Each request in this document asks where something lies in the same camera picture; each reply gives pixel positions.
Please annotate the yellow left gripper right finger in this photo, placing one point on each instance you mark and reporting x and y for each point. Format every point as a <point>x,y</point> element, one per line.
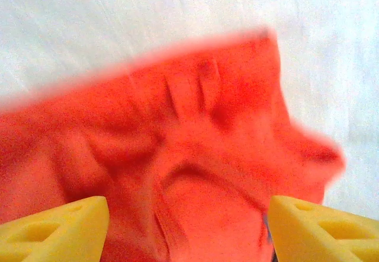
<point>311,238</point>

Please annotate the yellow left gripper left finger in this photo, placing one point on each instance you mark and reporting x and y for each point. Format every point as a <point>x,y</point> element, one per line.
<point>59,238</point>

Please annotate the orange printed t-shirt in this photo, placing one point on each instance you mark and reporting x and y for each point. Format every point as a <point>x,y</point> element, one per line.
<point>192,140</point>

